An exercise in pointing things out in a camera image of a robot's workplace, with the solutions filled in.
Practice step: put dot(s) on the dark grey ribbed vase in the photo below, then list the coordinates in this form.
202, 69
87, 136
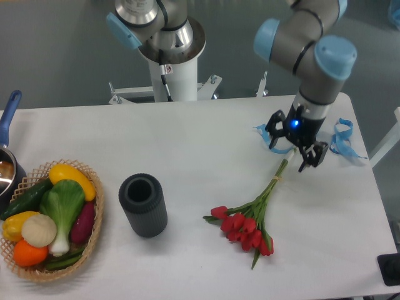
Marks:
142, 199

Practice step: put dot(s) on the green pea pods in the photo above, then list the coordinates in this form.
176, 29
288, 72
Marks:
63, 262

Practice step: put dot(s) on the blue ribbon strip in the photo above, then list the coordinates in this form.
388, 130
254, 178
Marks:
261, 129

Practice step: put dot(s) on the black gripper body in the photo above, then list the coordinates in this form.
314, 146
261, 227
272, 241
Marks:
300, 129

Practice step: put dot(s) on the blue object top corner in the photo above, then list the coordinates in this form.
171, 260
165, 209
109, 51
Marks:
393, 15

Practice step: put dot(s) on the purple sweet potato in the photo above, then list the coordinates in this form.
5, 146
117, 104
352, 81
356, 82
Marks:
83, 226

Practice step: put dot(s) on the dark green cucumber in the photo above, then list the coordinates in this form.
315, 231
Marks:
29, 200

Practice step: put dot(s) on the woven wicker basket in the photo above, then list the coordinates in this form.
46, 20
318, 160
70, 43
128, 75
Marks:
38, 274

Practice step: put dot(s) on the blue handled saucepan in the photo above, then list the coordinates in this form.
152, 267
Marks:
12, 172

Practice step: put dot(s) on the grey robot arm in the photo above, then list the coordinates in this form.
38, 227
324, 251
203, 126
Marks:
171, 41

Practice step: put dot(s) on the black device at edge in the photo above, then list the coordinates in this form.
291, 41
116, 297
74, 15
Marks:
389, 268

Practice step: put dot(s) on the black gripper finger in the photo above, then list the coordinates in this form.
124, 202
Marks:
314, 155
273, 131

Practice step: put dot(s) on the yellow bell pepper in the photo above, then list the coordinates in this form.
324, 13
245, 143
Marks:
12, 226

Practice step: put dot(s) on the orange fruit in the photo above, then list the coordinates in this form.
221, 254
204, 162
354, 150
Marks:
26, 255

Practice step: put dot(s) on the tangled blue ribbon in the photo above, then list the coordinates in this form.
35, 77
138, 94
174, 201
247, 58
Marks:
340, 142

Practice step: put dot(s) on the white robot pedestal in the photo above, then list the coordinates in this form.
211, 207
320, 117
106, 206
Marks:
170, 82

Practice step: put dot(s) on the green bok choy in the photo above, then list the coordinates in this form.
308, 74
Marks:
63, 204

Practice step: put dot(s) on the cream white garlic bulb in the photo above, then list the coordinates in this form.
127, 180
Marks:
39, 230

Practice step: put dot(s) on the white frame bar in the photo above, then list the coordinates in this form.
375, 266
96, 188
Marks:
386, 143

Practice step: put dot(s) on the red tulip bouquet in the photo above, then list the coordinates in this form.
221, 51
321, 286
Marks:
245, 224

